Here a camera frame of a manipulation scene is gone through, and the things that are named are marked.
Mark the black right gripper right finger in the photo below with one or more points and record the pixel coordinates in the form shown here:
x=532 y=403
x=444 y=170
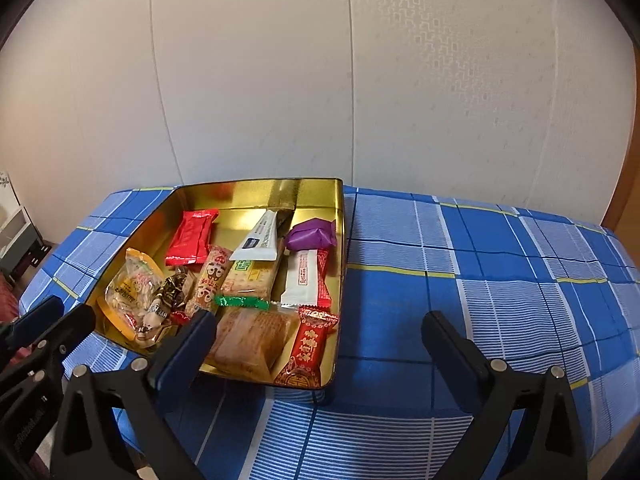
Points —
x=548 y=443

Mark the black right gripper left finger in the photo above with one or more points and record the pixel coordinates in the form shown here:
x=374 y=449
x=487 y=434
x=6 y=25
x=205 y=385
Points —
x=88 y=443

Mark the orange nut snack bag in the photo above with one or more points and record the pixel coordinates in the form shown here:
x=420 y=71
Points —
x=129 y=294

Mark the sesame paste drink bottle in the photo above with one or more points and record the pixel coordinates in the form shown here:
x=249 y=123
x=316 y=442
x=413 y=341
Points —
x=152 y=324

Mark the dark gold snack packet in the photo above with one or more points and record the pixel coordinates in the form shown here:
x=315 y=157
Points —
x=175 y=290

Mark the red snack packet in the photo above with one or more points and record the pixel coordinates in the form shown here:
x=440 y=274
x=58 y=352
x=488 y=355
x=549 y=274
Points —
x=190 y=243

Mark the brown cake packet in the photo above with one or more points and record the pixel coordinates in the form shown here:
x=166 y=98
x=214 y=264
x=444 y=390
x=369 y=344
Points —
x=249 y=342

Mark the red rice cracker roll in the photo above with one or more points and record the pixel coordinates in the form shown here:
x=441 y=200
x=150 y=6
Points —
x=212 y=275

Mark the green cracker packet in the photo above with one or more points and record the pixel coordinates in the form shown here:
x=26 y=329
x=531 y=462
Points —
x=248 y=285

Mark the small red gold packet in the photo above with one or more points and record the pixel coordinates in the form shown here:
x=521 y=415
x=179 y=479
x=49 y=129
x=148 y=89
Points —
x=302 y=371

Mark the white navy snack packet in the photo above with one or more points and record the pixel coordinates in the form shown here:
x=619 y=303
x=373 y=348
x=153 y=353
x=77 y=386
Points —
x=262 y=243

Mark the white red wafer packet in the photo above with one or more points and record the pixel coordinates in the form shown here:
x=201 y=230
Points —
x=305 y=283

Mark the purple candy packet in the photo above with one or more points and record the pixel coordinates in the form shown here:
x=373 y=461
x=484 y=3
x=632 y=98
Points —
x=314 y=233

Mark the white shelf unit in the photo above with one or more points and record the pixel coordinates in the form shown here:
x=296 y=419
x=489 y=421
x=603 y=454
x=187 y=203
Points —
x=21 y=243

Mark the blue plaid tablecloth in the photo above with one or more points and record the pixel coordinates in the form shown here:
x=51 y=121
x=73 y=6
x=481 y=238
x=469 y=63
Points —
x=531 y=288

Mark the wooden door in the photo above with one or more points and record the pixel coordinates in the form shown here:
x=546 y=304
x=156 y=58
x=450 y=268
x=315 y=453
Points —
x=622 y=216

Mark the gold tin box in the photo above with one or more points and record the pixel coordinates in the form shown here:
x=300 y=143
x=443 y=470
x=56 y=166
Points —
x=148 y=224

